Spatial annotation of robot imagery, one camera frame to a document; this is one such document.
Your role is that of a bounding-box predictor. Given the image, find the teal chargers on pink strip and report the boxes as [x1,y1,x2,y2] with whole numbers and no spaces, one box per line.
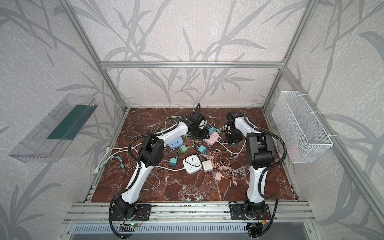
[209,127,215,135]

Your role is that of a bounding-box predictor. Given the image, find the light green charger plug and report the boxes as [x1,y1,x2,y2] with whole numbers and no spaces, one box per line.
[179,145,189,154]

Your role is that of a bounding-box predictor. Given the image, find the white wire mesh basket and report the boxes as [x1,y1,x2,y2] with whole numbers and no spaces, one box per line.
[272,91,333,164]

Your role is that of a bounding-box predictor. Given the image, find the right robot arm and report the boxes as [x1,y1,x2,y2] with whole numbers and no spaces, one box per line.
[225,112,287,214]

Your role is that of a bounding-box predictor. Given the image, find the white power strip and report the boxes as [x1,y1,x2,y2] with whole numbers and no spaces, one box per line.
[183,155,202,175]

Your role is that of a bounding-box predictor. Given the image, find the pink usb cable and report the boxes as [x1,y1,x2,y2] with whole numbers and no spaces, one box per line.
[209,151,241,187]

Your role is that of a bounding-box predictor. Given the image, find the teal charger plug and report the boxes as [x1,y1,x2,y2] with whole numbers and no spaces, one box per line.
[169,158,178,167]
[198,145,208,154]

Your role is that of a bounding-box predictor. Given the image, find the light green usb cable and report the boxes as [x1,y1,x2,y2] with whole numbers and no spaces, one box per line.
[163,115,182,130]

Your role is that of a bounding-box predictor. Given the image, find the pink charger plug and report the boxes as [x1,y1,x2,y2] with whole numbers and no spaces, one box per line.
[214,172,223,182]

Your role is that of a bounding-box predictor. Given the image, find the thick white power cord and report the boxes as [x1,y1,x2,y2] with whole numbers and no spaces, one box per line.
[93,142,142,175]

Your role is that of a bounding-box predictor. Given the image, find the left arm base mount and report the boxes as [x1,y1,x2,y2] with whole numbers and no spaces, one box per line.
[110,204,152,221]

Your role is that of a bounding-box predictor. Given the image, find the blue power strip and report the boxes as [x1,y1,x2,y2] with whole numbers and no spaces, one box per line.
[168,136,184,149]

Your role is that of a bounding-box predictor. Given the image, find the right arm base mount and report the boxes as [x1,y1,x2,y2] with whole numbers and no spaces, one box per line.
[229,201,271,221]

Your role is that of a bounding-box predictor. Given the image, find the clear plastic wall shelf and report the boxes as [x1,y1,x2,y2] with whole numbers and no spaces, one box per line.
[9,94,98,163]

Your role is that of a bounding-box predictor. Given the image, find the white charger plug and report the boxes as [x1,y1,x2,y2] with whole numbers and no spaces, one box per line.
[202,160,214,173]

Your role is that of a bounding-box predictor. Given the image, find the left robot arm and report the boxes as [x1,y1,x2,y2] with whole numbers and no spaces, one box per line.
[109,105,210,219]

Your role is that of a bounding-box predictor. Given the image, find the pink power strip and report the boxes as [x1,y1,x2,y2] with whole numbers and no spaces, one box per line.
[205,132,220,146]

